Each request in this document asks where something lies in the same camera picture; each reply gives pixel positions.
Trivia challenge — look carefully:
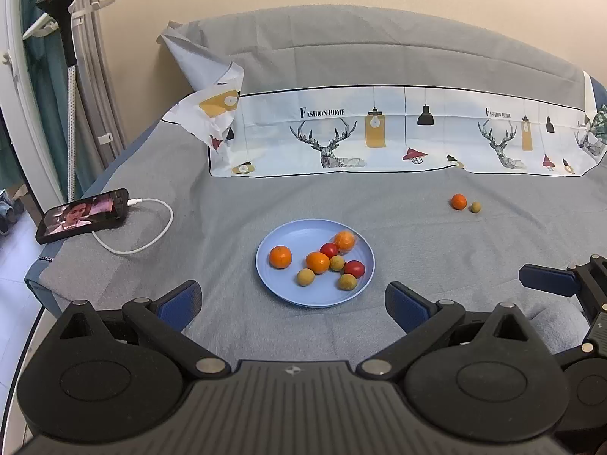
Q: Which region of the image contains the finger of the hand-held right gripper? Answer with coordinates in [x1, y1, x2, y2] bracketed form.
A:
[519, 264, 582, 298]

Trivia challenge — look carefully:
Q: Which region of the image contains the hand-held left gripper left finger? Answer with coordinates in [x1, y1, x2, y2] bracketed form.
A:
[58, 280, 231, 376]

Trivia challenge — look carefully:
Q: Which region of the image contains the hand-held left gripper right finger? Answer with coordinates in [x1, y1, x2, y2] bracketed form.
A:
[355, 281, 553, 380]

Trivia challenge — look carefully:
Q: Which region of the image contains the light orange mandarin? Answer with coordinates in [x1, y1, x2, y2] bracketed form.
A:
[305, 251, 331, 275]

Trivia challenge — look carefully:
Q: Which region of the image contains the blue round plate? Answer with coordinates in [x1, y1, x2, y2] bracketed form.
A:
[255, 218, 376, 308]

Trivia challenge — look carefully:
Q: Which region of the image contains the plastic-wrapped orange mandarin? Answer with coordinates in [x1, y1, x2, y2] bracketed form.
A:
[332, 230, 358, 254]

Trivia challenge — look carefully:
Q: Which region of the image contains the black smartphone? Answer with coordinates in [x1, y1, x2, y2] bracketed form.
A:
[36, 188, 130, 245]

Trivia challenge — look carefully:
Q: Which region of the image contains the green checked cloth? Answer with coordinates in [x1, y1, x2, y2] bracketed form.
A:
[588, 103, 607, 147]

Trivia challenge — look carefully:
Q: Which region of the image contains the garment steamer stand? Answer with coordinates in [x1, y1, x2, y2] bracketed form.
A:
[59, 0, 128, 190]

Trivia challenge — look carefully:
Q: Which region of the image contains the deer print pillow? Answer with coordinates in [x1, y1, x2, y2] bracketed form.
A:
[158, 5, 607, 179]

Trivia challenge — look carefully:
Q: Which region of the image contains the teal curtain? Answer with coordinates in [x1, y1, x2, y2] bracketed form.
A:
[0, 0, 69, 185]

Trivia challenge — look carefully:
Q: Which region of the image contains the black garment steamer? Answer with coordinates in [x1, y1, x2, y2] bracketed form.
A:
[35, 0, 80, 202]

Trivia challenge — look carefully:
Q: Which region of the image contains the white charging cable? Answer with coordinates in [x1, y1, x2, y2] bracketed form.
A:
[91, 197, 174, 255]

